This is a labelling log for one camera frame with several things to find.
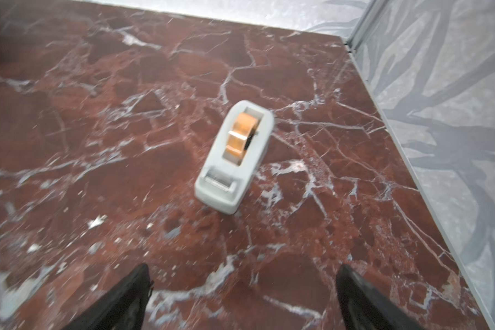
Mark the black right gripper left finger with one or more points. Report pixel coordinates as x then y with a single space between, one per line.
122 307

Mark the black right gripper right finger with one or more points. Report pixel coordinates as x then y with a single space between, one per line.
364 307

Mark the grey tape dispenser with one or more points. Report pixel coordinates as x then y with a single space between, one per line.
234 158

